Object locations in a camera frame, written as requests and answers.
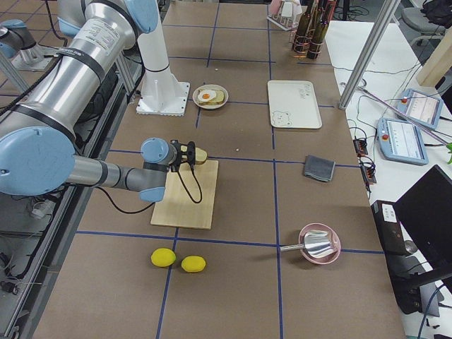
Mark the copper wire bottle rack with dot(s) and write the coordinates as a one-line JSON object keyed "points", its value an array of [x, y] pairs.
{"points": [[305, 46]]}

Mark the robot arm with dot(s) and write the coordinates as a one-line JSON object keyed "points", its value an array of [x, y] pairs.
{"points": [[96, 27], [37, 137]]}

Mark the dark wine bottle lower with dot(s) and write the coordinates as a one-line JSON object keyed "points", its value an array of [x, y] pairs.
{"points": [[323, 17]]}

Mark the teach pendant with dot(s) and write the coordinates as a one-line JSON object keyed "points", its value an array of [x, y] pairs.
{"points": [[401, 141], [425, 109]]}

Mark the fried egg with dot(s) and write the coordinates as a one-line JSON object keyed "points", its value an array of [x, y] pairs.
{"points": [[206, 95]]}

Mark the pink bowl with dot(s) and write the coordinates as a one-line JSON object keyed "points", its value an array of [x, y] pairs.
{"points": [[319, 226]]}

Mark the white wire dish rack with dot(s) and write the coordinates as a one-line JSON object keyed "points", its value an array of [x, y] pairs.
{"points": [[285, 23]]}

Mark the yellow lemon left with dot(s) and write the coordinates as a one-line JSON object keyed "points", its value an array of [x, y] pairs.
{"points": [[163, 257]]}

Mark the dark wine bottle upper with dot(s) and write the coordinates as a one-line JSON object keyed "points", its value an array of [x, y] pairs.
{"points": [[302, 28]]}

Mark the grey folded cloth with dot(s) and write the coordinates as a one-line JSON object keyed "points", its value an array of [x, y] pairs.
{"points": [[319, 168]]}

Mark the yellow lemon right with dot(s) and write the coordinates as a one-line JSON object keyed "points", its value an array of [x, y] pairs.
{"points": [[193, 264]]}

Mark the metal scoop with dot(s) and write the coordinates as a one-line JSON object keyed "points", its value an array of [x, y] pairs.
{"points": [[316, 243]]}

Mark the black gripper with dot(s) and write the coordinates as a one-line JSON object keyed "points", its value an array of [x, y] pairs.
{"points": [[191, 157]]}

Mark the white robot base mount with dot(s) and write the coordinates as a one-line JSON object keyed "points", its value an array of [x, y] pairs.
{"points": [[163, 99]]}

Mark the bread slice on plate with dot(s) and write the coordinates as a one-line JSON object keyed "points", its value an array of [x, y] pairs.
{"points": [[220, 98]]}

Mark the white cup in rack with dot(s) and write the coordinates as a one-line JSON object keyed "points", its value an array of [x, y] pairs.
{"points": [[291, 9]]}

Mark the black monitor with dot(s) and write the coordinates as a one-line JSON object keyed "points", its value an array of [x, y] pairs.
{"points": [[424, 210]]}

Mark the wooden cutting board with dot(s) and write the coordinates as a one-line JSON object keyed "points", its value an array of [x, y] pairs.
{"points": [[189, 198]]}

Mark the white round plate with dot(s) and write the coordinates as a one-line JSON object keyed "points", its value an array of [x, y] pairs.
{"points": [[210, 86]]}

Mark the cream bear tray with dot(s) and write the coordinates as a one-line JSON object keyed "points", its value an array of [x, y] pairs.
{"points": [[293, 105]]}

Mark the pink cup in rack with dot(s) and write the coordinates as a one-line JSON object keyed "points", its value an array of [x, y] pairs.
{"points": [[274, 7]]}

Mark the aluminium frame post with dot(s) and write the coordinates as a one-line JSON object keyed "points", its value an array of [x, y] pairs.
{"points": [[383, 19]]}

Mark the teach pendant far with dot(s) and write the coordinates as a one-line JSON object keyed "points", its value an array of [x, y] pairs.
{"points": [[425, 109]]}

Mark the yellow lemon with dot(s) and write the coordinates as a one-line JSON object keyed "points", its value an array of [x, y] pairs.
{"points": [[193, 264], [163, 257]]}

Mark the teach pendant near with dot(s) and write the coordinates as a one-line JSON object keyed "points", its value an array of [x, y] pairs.
{"points": [[401, 141]]}

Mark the dark wine bottle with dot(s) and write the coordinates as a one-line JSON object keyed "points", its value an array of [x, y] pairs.
{"points": [[302, 28], [323, 17]]}

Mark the bread slice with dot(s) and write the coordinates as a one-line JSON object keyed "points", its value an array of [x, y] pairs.
{"points": [[220, 98], [201, 156]]}

